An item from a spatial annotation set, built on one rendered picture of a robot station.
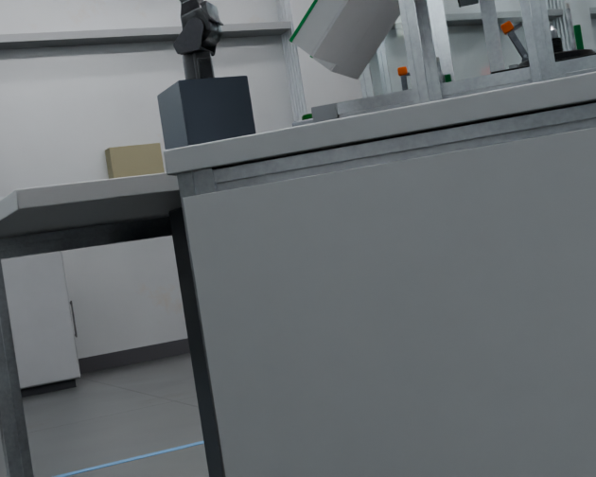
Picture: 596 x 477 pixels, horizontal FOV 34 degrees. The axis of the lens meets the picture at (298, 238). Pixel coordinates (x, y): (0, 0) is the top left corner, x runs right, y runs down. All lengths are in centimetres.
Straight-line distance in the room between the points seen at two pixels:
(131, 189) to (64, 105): 667
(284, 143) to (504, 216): 27
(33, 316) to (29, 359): 29
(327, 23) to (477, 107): 38
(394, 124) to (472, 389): 31
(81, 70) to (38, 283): 203
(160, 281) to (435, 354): 705
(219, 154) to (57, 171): 685
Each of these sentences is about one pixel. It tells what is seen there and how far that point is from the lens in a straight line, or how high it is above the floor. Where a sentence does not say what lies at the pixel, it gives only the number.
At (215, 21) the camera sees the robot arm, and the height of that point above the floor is 117.
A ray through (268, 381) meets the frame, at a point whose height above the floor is 57.
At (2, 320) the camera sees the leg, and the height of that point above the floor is 67.
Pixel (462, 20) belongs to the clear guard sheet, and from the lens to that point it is 327.
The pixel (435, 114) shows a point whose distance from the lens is 114.
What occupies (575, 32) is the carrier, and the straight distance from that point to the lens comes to 189.
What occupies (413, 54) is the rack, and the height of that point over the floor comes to 95.
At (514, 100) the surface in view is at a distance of 114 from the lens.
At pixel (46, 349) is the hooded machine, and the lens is 698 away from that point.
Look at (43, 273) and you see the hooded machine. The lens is 698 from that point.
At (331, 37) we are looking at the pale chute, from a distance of 146.
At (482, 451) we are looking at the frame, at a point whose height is 46.
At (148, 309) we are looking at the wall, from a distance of 811.
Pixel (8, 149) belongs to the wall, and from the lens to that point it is 797.
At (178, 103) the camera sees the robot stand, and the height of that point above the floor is 102.
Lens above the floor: 72
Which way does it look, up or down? 1 degrees up
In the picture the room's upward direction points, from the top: 9 degrees counter-clockwise
